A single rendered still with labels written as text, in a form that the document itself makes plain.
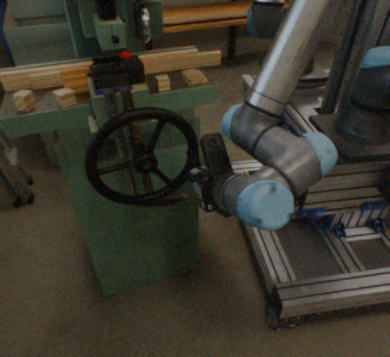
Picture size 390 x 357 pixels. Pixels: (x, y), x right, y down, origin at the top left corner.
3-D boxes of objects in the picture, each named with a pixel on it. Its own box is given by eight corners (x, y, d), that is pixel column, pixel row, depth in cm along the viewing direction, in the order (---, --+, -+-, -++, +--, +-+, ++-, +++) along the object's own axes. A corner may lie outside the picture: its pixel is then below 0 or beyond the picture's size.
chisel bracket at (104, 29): (103, 56, 89) (97, 24, 84) (97, 43, 99) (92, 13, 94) (129, 53, 91) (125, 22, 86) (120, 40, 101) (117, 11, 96)
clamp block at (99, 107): (97, 131, 79) (90, 98, 73) (91, 108, 89) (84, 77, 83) (154, 121, 83) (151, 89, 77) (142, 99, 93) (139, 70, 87)
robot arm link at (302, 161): (291, 111, 56) (244, 146, 54) (344, 141, 48) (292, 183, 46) (293, 142, 62) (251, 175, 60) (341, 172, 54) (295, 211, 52)
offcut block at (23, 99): (28, 111, 81) (23, 96, 78) (16, 110, 82) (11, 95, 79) (36, 105, 84) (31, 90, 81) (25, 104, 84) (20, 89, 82)
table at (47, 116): (2, 159, 75) (-9, 138, 71) (12, 104, 97) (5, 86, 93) (231, 116, 91) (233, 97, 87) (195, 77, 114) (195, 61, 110)
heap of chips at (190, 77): (188, 84, 94) (188, 78, 93) (178, 73, 101) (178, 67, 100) (210, 82, 96) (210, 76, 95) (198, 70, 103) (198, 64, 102)
